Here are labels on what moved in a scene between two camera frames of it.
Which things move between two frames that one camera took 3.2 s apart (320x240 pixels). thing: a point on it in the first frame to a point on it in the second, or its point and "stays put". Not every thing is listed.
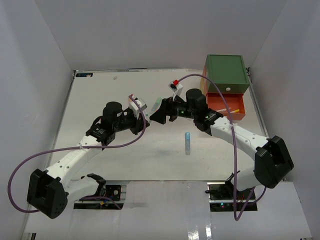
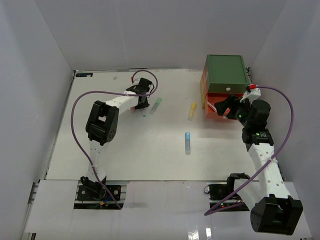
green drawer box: x=228 y=72 stays put
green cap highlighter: x=156 y=106 stays put
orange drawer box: x=216 y=101 stays put
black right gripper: x=160 y=116 to x=232 y=102
